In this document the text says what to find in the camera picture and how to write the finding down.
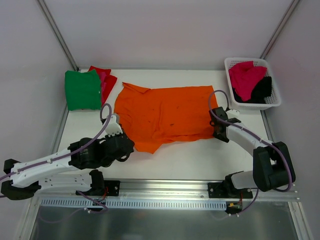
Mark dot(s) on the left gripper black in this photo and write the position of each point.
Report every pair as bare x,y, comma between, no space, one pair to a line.
124,144

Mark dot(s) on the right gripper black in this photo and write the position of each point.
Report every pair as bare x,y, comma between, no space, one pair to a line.
217,123

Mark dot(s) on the orange t shirt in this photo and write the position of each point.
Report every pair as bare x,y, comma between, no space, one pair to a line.
152,117

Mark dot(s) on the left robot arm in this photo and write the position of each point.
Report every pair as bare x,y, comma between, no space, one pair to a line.
72,170

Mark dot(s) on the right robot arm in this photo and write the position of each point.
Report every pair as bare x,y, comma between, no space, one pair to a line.
272,167

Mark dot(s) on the white plastic basket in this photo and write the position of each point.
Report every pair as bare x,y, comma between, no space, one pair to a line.
273,101

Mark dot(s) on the magenta t shirt in basket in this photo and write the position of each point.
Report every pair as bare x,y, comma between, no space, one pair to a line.
244,76

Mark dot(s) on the black t shirt in basket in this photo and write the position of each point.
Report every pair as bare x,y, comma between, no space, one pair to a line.
262,90

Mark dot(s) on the green folded t shirt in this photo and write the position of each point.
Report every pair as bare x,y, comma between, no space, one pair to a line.
82,90

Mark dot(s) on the red folded t shirt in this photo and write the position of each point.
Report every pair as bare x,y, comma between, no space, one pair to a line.
110,80

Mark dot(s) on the pink folded t shirt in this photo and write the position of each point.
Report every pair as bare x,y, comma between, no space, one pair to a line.
102,76

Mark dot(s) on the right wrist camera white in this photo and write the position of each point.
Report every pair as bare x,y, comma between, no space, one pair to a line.
232,116

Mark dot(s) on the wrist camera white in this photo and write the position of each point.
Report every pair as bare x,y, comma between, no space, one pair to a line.
113,127
232,116

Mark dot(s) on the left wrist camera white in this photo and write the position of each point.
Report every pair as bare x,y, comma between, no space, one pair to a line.
113,127

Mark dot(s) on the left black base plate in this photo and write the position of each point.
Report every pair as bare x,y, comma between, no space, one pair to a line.
108,188

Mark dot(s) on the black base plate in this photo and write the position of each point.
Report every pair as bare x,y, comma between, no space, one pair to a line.
108,188
226,190

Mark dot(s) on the aluminium mounting rail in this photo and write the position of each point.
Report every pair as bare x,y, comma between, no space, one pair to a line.
160,189

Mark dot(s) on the white slotted cable duct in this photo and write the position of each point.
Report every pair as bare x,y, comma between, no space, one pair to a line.
155,204

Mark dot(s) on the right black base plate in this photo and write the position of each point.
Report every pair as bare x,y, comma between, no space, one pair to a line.
226,190

